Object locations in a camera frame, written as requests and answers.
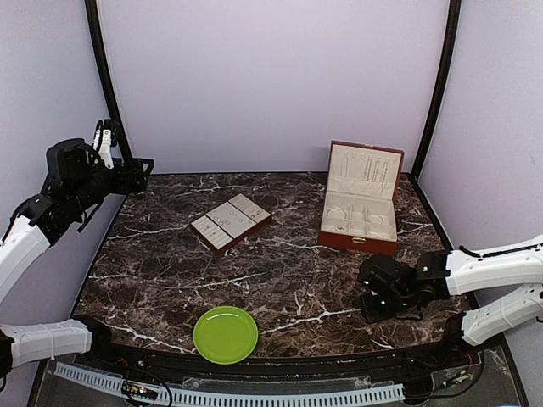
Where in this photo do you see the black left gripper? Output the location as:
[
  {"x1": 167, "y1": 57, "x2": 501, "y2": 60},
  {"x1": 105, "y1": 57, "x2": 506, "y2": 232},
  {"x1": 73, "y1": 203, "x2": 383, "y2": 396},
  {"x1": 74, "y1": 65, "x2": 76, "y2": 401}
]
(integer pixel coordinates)
[{"x1": 68, "y1": 156, "x2": 154, "y2": 213}]

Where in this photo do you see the jewelry tray brown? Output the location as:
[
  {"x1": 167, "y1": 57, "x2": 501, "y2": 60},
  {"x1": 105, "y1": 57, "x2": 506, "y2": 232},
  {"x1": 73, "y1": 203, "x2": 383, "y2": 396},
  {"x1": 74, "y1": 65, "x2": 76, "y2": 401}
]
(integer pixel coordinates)
[{"x1": 190, "y1": 193, "x2": 272, "y2": 254}]

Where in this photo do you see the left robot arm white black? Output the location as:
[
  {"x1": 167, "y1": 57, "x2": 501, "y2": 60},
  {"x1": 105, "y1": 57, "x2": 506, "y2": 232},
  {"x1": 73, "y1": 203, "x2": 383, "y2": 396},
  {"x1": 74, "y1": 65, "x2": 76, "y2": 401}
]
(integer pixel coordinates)
[{"x1": 1, "y1": 138, "x2": 154, "y2": 377}]

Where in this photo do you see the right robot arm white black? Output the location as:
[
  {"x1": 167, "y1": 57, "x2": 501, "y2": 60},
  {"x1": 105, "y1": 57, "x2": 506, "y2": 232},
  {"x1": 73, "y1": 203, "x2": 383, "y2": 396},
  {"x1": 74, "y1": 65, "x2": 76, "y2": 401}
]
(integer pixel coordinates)
[{"x1": 358, "y1": 236, "x2": 542, "y2": 368}]

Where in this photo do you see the open brown jewelry box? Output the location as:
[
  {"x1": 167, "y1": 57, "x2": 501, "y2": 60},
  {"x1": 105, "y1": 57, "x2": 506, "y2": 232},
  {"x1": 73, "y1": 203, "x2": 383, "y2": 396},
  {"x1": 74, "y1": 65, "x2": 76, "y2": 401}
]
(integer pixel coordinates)
[{"x1": 317, "y1": 141, "x2": 404, "y2": 255}]

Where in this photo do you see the green plate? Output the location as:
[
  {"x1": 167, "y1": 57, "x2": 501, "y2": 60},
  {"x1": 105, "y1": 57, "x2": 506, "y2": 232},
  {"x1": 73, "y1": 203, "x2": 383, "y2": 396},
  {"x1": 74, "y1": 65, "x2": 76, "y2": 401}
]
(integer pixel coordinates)
[{"x1": 193, "y1": 306, "x2": 259, "y2": 365}]

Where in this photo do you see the left black frame post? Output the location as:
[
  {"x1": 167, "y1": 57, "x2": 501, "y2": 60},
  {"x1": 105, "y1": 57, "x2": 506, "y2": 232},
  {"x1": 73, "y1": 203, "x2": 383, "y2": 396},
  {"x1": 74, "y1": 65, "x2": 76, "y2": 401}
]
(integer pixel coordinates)
[{"x1": 84, "y1": 0, "x2": 133, "y2": 169}]

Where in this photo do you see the black frame post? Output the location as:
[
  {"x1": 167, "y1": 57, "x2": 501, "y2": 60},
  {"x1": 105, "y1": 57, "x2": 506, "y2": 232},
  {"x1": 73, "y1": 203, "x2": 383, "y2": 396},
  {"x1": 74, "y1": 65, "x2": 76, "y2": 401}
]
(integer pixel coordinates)
[
  {"x1": 410, "y1": 0, "x2": 462, "y2": 184},
  {"x1": 84, "y1": 0, "x2": 133, "y2": 169}
]

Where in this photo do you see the white slotted cable duct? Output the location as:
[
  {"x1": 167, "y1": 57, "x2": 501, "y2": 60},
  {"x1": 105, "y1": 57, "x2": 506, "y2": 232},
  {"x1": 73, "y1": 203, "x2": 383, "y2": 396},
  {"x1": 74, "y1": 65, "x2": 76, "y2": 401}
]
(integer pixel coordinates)
[{"x1": 53, "y1": 362, "x2": 405, "y2": 406}]

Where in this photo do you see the right black frame post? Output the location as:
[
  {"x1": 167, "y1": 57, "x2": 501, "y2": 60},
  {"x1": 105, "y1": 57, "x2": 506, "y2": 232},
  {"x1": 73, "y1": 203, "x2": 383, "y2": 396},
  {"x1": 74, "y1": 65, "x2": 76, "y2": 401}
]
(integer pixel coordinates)
[{"x1": 410, "y1": 0, "x2": 462, "y2": 184}]

